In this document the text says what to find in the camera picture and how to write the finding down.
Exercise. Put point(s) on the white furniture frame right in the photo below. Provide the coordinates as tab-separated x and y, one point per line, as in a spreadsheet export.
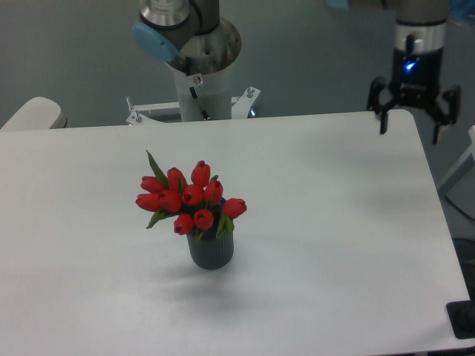
460	168

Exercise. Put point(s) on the white pedestal base frame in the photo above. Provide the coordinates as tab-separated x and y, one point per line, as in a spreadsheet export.
242	107

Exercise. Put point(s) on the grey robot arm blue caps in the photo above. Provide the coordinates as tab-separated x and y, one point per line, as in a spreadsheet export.
199	46

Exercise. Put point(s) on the white chair backrest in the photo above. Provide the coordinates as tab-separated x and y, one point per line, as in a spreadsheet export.
39	113

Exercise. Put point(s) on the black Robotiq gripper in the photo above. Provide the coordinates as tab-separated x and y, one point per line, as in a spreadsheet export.
417	76

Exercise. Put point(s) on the red tulip bouquet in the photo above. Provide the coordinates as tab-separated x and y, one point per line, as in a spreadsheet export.
198	206

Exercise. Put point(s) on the dark grey ribbed vase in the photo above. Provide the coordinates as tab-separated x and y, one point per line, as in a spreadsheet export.
211	243

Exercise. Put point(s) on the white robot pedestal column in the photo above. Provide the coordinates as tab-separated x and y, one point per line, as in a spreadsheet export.
203	97

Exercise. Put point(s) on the black device at table edge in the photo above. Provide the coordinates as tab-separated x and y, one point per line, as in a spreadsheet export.
461	316

